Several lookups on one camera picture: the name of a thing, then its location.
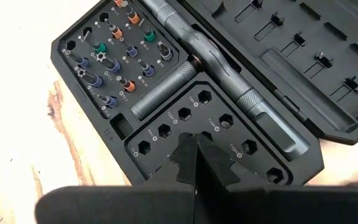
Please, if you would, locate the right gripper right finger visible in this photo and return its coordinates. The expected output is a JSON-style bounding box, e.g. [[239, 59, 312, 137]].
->
[[196, 133, 358, 224]]

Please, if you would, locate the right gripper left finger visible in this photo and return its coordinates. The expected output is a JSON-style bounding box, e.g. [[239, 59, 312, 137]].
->
[[35, 133, 198, 224]]

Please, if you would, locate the black plastic tool case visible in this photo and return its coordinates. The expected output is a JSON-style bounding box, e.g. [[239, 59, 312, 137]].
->
[[50, 0, 358, 187]]

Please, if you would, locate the blue-collared screwdriver bit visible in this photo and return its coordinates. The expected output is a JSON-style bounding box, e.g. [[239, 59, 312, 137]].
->
[[62, 49, 90, 68], [96, 52, 121, 74], [97, 95, 118, 109], [76, 68, 104, 88], [137, 58, 155, 78], [119, 37, 139, 58]]

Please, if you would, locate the grey knurled extension bar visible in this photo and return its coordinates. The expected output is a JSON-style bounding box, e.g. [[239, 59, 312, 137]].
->
[[131, 60, 202, 121]]

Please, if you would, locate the grey-collared screwdriver bit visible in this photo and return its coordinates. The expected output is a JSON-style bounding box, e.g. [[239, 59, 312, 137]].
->
[[157, 42, 173, 62]]

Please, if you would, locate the green-collared screwdriver bit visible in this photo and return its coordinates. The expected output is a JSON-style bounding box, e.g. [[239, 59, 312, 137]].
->
[[84, 30, 108, 54], [140, 21, 157, 43]]

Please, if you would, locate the grey ratchet driver handle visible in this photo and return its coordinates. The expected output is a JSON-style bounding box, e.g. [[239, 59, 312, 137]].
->
[[141, 0, 311, 162]]

